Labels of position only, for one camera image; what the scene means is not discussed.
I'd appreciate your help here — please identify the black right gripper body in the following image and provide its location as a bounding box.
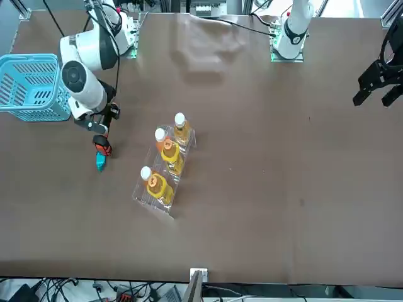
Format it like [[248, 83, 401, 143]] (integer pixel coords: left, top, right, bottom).
[[94, 103, 122, 137]]

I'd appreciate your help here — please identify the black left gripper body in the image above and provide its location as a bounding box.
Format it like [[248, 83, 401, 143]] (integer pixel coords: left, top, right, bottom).
[[377, 60, 403, 87]]

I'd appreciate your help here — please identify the black orange barcode scanner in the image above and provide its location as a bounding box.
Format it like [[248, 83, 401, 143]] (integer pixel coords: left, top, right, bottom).
[[91, 133, 113, 157]]

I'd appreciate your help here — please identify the teal potato chips packet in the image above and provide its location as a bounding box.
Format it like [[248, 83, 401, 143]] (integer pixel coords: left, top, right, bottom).
[[94, 150, 107, 173]]

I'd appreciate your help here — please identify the light blue plastic basket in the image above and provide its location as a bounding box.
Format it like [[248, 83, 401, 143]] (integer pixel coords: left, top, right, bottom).
[[0, 53, 72, 123]]

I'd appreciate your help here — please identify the clear acrylic stepped shelf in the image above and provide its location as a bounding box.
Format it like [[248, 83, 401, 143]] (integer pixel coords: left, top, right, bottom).
[[131, 123, 199, 220]]

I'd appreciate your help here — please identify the orange juice bottle white cap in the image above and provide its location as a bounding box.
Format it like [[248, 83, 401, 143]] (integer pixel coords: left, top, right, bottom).
[[140, 165, 156, 187], [154, 127, 173, 152]]

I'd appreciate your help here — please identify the yellow drink bottle orange cap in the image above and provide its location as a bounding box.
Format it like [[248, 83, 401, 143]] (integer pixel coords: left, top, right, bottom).
[[161, 139, 184, 175], [145, 173, 174, 206]]

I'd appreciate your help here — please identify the pale tea bottle white cap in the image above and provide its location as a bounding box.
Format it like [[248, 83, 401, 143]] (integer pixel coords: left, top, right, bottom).
[[173, 112, 193, 146]]

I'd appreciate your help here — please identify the grey power adapter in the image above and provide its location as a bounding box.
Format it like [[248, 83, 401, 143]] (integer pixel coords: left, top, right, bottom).
[[159, 285, 183, 302]]

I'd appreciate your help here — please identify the black power adapter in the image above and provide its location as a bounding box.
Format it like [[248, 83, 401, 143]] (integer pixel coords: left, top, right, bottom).
[[6, 284, 38, 302]]

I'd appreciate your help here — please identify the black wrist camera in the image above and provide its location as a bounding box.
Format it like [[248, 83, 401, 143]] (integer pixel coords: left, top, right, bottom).
[[74, 118, 108, 135]]

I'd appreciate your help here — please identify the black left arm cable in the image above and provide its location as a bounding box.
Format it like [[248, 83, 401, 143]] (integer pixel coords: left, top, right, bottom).
[[379, 20, 403, 69]]

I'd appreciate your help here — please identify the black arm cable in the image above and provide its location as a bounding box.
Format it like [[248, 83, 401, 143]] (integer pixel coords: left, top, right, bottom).
[[379, 20, 403, 69], [42, 0, 122, 104]]

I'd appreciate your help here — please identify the aluminium frame rail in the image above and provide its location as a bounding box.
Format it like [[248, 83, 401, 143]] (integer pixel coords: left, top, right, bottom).
[[380, 4, 403, 30]]

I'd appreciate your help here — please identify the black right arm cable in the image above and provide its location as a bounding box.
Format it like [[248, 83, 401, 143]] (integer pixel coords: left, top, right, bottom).
[[42, 0, 122, 104]]

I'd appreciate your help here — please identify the black left base cable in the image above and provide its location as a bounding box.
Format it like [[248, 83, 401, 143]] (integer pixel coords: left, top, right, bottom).
[[201, 16, 275, 38]]

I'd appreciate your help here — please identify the aluminium frame post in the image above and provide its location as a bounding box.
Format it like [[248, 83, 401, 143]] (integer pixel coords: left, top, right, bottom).
[[181, 267, 209, 302]]

